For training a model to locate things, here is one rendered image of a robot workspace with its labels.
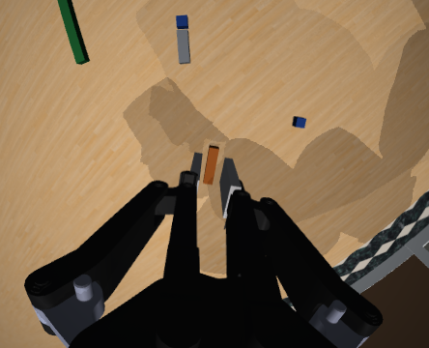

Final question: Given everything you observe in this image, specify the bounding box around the grey rod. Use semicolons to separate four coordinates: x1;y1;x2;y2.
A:
177;29;190;64

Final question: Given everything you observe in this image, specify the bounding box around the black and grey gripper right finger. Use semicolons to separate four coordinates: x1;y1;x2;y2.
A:
219;158;383;348

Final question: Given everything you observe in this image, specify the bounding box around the orange-brown rectangular bar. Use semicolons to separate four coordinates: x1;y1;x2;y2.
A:
203;145;219;185

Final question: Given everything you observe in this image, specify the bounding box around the green rod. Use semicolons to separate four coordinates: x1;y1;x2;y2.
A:
57;0;90;65

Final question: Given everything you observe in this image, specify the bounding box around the small blue block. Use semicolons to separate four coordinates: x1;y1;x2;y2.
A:
292;116;306;129
176;14;188;29

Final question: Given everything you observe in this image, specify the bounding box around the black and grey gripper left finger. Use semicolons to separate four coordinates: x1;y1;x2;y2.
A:
24;152;203;348

